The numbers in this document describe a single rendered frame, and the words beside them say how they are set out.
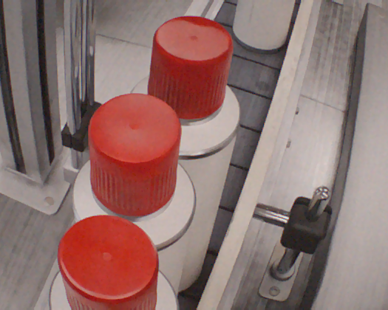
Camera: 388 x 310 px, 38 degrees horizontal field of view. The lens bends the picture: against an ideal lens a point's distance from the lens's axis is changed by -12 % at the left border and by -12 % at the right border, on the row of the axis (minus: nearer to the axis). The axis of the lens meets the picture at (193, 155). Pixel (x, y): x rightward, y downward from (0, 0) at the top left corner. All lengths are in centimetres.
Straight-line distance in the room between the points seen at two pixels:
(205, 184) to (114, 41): 35
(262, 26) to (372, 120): 13
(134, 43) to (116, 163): 42
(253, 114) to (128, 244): 32
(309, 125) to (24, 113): 27
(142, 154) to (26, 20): 18
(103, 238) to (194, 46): 9
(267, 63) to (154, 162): 35
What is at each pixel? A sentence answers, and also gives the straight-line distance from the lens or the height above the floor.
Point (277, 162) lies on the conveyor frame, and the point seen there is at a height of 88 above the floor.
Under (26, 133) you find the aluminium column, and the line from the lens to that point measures 45.
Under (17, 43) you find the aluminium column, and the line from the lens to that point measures 38.
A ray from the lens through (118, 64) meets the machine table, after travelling 59.
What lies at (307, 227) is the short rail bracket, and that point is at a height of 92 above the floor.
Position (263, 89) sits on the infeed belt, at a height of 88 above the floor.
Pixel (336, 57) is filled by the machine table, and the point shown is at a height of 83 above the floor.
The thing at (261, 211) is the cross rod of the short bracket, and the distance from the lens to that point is 41.
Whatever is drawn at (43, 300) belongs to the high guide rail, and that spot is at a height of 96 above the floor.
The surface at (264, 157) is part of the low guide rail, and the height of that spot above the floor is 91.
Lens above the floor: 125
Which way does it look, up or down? 53 degrees down
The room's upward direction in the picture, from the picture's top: 10 degrees clockwise
